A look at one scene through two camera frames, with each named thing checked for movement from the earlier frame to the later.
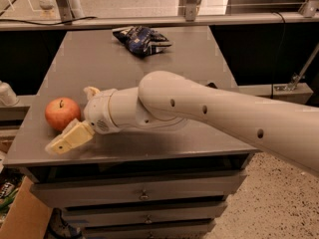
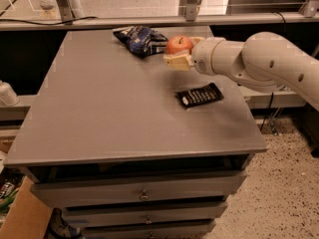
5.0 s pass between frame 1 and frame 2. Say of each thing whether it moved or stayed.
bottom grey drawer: stayed
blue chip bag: stayed
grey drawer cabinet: stayed
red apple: moved
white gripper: moved
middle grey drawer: stayed
